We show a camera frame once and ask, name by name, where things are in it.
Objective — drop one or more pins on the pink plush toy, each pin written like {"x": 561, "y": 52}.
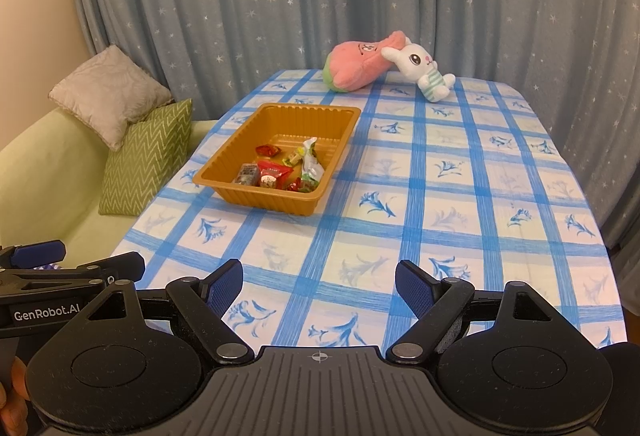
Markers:
{"x": 355, "y": 63}

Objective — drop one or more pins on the orange plastic tray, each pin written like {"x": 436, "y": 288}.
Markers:
{"x": 300, "y": 120}

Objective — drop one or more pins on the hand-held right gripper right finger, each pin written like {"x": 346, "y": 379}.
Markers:
{"x": 415, "y": 288}

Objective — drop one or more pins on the green zigzag pillow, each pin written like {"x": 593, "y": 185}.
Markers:
{"x": 145, "y": 160}

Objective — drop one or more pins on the light green sofa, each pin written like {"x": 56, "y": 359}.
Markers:
{"x": 45, "y": 176}

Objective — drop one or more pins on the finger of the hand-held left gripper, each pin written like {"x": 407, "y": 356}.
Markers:
{"x": 40, "y": 253}
{"x": 125, "y": 268}

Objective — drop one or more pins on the blue checked tablecloth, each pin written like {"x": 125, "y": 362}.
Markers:
{"x": 425, "y": 196}

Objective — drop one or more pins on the white bunny plush toy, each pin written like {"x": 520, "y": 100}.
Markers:
{"x": 417, "y": 63}

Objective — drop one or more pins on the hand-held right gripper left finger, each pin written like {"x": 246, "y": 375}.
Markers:
{"x": 225, "y": 288}

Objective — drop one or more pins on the beige pillow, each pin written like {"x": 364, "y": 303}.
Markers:
{"x": 110, "y": 90}

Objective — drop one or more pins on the person's left hand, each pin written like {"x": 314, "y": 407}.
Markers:
{"x": 15, "y": 378}

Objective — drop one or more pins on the white candy bag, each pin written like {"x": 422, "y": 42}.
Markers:
{"x": 311, "y": 165}

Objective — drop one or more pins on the red printed snack packet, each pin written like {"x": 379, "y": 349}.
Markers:
{"x": 272, "y": 173}

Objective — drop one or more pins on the yellow green candy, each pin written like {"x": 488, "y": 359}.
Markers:
{"x": 292, "y": 159}

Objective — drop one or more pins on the grey snack packet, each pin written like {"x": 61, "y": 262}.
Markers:
{"x": 246, "y": 175}

